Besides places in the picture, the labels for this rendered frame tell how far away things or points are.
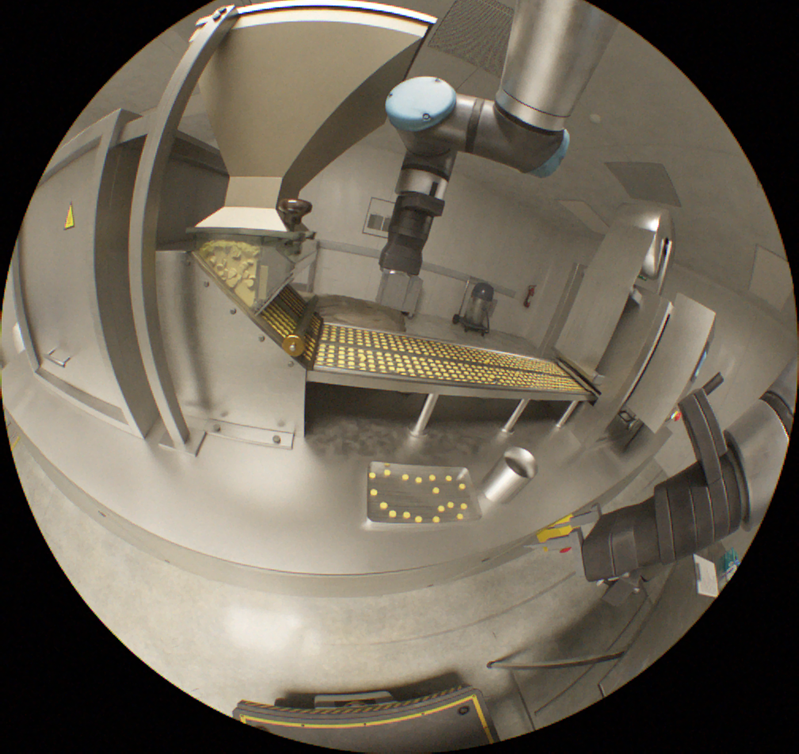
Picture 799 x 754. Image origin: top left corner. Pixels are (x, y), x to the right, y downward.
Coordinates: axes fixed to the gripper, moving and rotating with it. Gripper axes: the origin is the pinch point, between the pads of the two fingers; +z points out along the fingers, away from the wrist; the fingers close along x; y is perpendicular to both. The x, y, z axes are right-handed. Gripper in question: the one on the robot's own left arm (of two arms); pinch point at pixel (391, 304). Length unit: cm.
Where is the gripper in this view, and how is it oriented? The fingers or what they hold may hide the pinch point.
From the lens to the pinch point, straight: 44.7
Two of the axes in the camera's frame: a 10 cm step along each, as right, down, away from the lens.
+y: -1.9, -4.9, 8.5
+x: -9.5, -1.3, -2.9
